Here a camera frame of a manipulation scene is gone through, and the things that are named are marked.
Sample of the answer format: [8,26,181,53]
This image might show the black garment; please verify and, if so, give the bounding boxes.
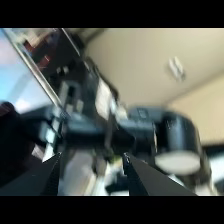
[0,101,38,188]

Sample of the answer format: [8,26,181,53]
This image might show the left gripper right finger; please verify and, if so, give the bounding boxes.
[121,152,198,197]

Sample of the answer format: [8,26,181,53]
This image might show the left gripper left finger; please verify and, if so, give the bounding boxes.
[0,151,63,197]

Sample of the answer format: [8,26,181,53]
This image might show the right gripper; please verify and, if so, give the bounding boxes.
[63,111,157,153]

